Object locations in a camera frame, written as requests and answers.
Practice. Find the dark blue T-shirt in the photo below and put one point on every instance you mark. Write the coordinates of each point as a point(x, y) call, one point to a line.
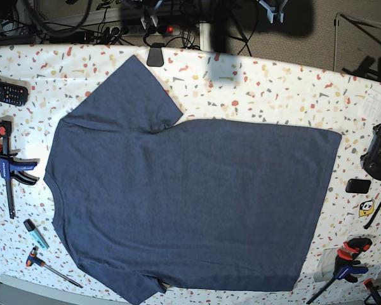
point(143, 200)

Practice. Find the black table edge clamp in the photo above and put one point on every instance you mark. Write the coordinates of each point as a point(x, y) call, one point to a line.
point(155, 57)

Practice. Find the white power strip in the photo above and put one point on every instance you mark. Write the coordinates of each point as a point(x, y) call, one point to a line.
point(161, 30)

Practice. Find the small black rectangular case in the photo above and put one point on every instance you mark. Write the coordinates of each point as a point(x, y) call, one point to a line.
point(358, 186)

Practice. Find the light blue highlighter marker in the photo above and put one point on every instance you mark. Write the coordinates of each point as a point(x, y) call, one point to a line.
point(35, 234)

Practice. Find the clear plastic bag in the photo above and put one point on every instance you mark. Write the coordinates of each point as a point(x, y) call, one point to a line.
point(326, 265)

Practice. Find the black TV remote control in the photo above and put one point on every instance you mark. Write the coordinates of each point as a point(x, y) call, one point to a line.
point(13, 94)

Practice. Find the yellow panda sticker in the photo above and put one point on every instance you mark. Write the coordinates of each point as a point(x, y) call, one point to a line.
point(366, 208)

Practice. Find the black game controller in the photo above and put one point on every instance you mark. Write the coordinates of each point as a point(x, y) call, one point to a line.
point(371, 161)

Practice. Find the blue black bar clamp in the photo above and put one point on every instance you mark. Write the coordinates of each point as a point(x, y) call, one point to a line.
point(347, 264)
point(10, 168)

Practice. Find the white paper sheet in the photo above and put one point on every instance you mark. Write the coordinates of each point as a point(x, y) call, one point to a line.
point(372, 107)

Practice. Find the red black clamp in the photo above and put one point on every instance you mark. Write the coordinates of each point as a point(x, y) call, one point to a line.
point(374, 294)

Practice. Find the white metal table post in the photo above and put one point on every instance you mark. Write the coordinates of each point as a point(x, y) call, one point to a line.
point(205, 36)

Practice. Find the orange blue T-handle screwdriver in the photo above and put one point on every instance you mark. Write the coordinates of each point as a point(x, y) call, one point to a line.
point(33, 259)

